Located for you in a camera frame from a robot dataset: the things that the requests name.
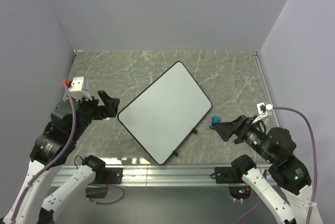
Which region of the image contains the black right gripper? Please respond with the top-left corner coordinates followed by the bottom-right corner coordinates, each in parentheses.
top-left (211, 113), bottom-right (275, 161)

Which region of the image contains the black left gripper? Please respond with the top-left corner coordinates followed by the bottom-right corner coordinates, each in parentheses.
top-left (70, 89), bottom-right (120, 141)

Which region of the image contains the blue bone-shaped whiteboard eraser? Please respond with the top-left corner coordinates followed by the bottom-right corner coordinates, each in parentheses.
top-left (209, 115), bottom-right (221, 129)

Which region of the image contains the white whiteboard black frame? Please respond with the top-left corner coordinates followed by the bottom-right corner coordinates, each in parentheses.
top-left (117, 61), bottom-right (213, 165)

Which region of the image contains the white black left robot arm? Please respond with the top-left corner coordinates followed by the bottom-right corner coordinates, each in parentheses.
top-left (1, 91), bottom-right (122, 223)

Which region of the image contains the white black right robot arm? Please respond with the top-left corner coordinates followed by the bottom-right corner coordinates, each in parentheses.
top-left (210, 115), bottom-right (322, 223)

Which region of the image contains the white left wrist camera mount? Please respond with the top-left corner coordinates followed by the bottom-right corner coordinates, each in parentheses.
top-left (62, 76), bottom-right (93, 100)

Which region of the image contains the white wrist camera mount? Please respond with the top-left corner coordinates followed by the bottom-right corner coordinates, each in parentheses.
top-left (62, 76), bottom-right (93, 100)
top-left (252, 103), bottom-right (273, 125)

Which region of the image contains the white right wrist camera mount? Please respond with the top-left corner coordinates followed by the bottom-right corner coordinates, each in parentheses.
top-left (252, 103), bottom-right (273, 125)

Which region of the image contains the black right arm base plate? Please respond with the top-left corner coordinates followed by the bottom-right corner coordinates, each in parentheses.
top-left (213, 166), bottom-right (243, 184)

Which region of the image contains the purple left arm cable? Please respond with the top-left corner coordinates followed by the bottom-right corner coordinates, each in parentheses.
top-left (10, 80), bottom-right (125, 221)

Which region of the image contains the aluminium front rail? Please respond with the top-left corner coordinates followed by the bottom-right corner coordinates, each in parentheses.
top-left (52, 163), bottom-right (275, 188)

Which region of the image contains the aluminium rail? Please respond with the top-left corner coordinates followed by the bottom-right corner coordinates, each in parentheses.
top-left (252, 51), bottom-right (280, 127)
top-left (52, 163), bottom-right (275, 188)

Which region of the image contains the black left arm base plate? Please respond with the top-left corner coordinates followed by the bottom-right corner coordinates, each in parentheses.
top-left (98, 167), bottom-right (123, 185)

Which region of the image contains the aluminium right side rail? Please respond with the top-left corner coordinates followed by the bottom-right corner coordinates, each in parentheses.
top-left (252, 51), bottom-right (280, 127)

